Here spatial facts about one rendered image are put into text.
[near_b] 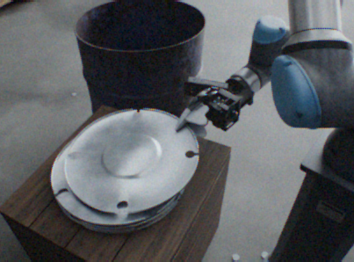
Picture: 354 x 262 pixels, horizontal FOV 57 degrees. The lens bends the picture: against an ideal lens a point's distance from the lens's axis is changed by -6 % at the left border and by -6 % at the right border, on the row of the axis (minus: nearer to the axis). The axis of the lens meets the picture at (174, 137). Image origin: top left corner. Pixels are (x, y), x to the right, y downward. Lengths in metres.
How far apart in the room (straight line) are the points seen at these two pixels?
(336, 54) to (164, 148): 0.40
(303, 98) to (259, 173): 0.77
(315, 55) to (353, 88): 0.08
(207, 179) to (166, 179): 0.11
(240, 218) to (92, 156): 0.56
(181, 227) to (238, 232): 0.44
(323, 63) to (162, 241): 0.42
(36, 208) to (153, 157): 0.27
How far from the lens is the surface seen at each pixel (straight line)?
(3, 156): 1.45
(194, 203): 0.71
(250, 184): 1.22
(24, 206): 0.77
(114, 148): 0.75
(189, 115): 0.77
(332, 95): 0.54
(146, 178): 0.69
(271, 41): 0.85
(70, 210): 0.70
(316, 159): 0.71
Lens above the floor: 0.93
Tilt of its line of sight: 43 degrees down
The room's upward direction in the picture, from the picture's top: straight up
